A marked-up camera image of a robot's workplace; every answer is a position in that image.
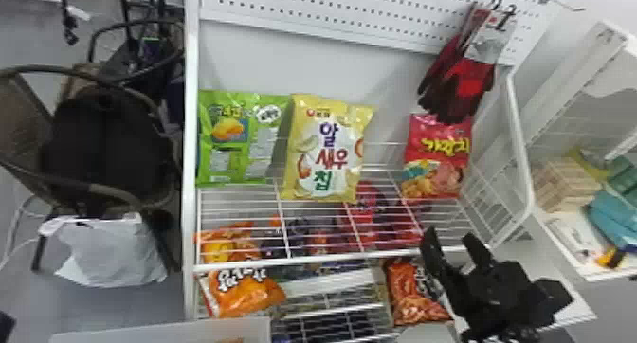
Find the dark red snack packet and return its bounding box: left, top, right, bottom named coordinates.
left=340, top=180, right=426, bottom=252

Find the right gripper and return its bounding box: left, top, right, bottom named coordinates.
left=419, top=226, right=539, bottom=334

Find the yellow snack packet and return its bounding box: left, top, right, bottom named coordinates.
left=279, top=93, right=376, bottom=204

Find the white wire rack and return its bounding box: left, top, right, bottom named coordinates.
left=180, top=0, right=598, bottom=343
left=511, top=20, right=637, bottom=283

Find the red gloves pair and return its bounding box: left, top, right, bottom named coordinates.
left=416, top=0, right=519, bottom=126

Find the black mesh chair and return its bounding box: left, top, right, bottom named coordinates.
left=0, top=63, right=186, bottom=275
left=86, top=17, right=187, bottom=90

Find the orange snack packet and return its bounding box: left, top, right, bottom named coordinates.
left=197, top=220, right=288, bottom=319
left=382, top=256, right=455, bottom=327

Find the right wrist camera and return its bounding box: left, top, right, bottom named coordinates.
left=530, top=278, right=575, bottom=329

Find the white plastic bag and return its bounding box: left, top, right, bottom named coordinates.
left=38, top=212, right=170, bottom=289

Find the green snack packet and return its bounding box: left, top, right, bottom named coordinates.
left=195, top=88, right=293, bottom=188

